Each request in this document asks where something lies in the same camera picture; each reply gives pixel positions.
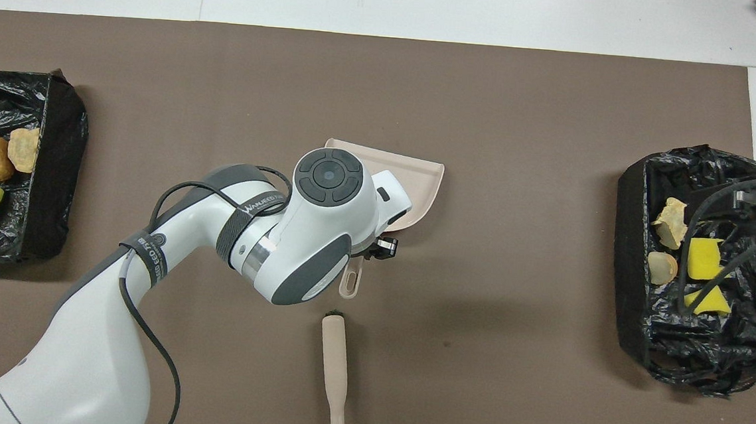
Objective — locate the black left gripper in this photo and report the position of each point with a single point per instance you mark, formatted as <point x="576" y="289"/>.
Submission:
<point x="367" y="250"/>

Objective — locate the beige plastic dustpan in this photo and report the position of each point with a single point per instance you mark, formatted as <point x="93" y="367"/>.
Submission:
<point x="424" y="175"/>

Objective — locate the beige brush with black bristles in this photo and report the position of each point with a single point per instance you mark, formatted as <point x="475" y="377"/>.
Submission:
<point x="334" y="362"/>

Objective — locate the striped toy croissant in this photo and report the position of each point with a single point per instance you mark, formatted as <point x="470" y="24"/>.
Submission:
<point x="24" y="149"/>
<point x="661" y="268"/>

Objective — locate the pale toy toast piece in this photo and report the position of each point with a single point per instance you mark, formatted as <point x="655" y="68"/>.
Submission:
<point x="671" y="222"/>

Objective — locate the large yellow sponge piece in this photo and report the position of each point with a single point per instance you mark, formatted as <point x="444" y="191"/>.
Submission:
<point x="706" y="258"/>

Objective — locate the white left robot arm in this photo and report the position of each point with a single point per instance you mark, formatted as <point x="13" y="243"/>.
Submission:
<point x="94" y="365"/>

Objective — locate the bin lined with black bag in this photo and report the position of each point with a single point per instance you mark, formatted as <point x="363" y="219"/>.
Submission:
<point x="701" y="354"/>
<point x="55" y="169"/>

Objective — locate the brown table mat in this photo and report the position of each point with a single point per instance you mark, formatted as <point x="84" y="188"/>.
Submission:
<point x="473" y="378"/>

